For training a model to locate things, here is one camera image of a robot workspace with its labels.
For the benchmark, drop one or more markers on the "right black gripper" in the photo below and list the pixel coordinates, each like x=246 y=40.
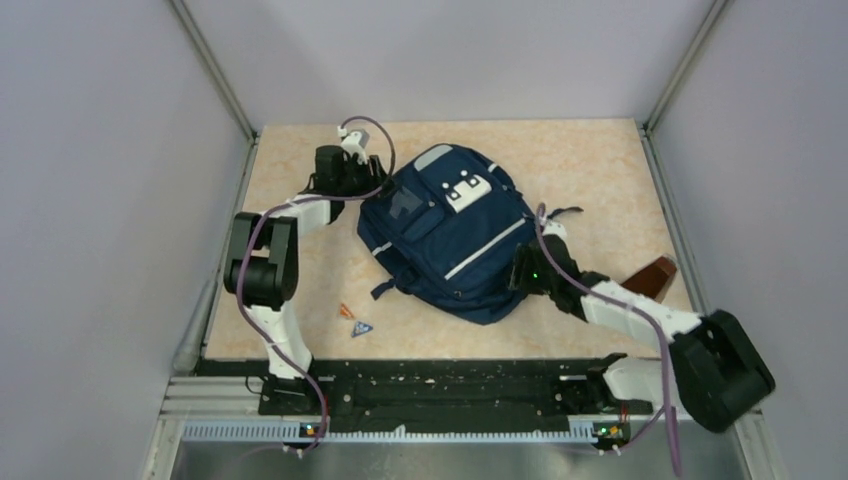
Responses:
x=518 y=275

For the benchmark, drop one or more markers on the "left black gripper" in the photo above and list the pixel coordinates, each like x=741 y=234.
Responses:
x=375 y=180

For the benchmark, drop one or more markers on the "navy blue student backpack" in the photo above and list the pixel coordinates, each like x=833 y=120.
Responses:
x=447 y=231

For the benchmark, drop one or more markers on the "small orange eraser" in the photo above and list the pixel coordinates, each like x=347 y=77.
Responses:
x=346 y=313

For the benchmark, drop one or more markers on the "blue triangular eraser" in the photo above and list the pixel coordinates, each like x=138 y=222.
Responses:
x=361 y=328

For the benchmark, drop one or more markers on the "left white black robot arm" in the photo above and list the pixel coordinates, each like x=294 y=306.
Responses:
x=262 y=263

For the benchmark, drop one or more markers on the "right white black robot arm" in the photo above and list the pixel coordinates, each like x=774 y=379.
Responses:
x=709 y=367

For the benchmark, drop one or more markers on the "brown leather pouch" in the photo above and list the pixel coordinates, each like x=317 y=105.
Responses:
x=654 y=279

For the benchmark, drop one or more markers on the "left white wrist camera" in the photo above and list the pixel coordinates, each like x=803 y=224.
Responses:
x=354 y=142

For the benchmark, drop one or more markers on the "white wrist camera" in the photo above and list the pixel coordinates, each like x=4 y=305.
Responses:
x=552 y=228
x=354 y=142

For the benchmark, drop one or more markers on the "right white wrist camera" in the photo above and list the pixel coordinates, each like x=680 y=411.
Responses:
x=552 y=228

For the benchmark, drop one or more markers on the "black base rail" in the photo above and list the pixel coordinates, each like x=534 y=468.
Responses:
x=451 y=396

